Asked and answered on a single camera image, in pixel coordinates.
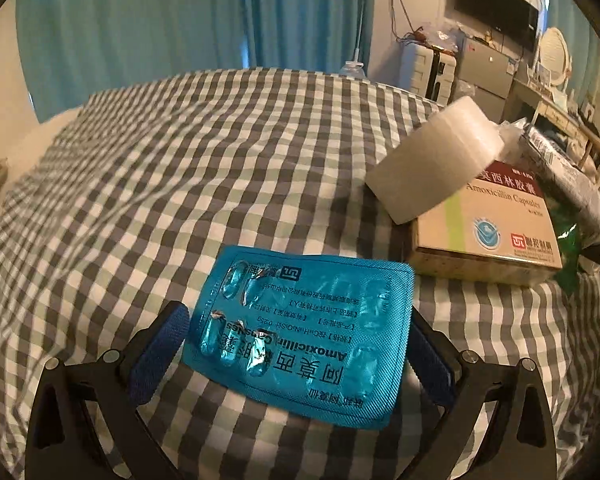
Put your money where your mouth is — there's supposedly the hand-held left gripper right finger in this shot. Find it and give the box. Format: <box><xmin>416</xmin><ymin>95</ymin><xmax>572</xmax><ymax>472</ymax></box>
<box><xmin>405</xmin><ymin>309</ymin><xmax>559</xmax><ymax>480</ymax></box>

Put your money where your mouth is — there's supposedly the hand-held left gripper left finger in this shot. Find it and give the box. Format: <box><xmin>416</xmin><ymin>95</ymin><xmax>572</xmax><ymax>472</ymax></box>
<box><xmin>25</xmin><ymin>301</ymin><xmax>190</xmax><ymax>480</ymax></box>

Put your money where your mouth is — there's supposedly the blue blister pack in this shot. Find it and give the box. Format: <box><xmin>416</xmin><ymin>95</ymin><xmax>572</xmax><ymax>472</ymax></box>
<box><xmin>180</xmin><ymin>245</ymin><xmax>415</xmax><ymax>430</ymax></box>

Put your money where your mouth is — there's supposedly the green plastic bag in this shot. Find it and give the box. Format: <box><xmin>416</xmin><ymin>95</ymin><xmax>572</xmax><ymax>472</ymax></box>
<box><xmin>550</xmin><ymin>200</ymin><xmax>596</xmax><ymax>296</ymax></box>

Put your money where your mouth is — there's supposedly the clear bag with black trim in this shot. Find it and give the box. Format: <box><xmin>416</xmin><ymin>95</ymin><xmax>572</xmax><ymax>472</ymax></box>
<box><xmin>500</xmin><ymin>120</ymin><xmax>600</xmax><ymax>246</ymax></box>

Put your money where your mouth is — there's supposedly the wooden chair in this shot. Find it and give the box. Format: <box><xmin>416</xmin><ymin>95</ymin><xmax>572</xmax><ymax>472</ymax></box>
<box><xmin>565</xmin><ymin>115</ymin><xmax>600</xmax><ymax>181</ymax></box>

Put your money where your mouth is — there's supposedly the beige medicine box red stripe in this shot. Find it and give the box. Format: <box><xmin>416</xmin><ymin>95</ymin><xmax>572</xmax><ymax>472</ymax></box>
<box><xmin>407</xmin><ymin>157</ymin><xmax>565</xmax><ymax>288</ymax></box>

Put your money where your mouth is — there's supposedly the grey white checked blanket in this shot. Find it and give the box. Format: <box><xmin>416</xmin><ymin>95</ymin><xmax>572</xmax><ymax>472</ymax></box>
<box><xmin>0</xmin><ymin>67</ymin><xmax>600</xmax><ymax>480</ymax></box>

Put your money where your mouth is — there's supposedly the white dressing table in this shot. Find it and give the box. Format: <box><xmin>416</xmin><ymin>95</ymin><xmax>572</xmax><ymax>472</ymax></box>
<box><xmin>510</xmin><ymin>80</ymin><xmax>600</xmax><ymax>171</ymax></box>

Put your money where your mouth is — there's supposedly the white tape roll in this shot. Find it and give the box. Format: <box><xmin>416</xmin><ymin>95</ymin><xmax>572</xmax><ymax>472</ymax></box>
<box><xmin>365</xmin><ymin>96</ymin><xmax>506</xmax><ymax>225</ymax></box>

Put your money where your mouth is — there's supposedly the white vanity mirror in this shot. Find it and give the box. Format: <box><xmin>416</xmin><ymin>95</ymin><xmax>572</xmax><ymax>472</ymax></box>
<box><xmin>535</xmin><ymin>27</ymin><xmax>573</xmax><ymax>93</ymax></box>

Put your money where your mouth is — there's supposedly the grey mini fridge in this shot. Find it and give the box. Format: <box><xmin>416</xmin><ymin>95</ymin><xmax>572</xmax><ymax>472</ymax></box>
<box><xmin>455</xmin><ymin>35</ymin><xmax>518</xmax><ymax>101</ymax></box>

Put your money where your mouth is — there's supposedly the blue curtain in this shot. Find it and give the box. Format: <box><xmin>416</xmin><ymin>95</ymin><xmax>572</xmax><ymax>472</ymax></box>
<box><xmin>245</xmin><ymin>0</ymin><xmax>378</xmax><ymax>81</ymax></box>
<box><xmin>15</xmin><ymin>0</ymin><xmax>251</xmax><ymax>123</ymax></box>
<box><xmin>545</xmin><ymin>0</ymin><xmax>600</xmax><ymax>101</ymax></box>

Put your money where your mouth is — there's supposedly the white suitcase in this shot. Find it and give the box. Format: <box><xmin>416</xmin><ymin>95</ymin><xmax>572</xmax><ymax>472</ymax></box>
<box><xmin>399</xmin><ymin>42</ymin><xmax>458</xmax><ymax>101</ymax></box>

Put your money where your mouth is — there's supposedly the clear plastic bag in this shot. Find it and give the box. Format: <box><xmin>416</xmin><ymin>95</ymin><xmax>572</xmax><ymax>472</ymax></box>
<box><xmin>405</xmin><ymin>25</ymin><xmax>461</xmax><ymax>56</ymax></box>

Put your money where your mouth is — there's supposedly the black television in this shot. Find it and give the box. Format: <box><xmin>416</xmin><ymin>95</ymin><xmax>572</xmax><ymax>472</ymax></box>
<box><xmin>454</xmin><ymin>0</ymin><xmax>540</xmax><ymax>51</ymax></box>

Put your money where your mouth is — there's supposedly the hanging cable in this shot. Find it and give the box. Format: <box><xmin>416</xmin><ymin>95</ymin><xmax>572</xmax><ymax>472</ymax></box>
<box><xmin>390</xmin><ymin>0</ymin><xmax>421</xmax><ymax>41</ymax></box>

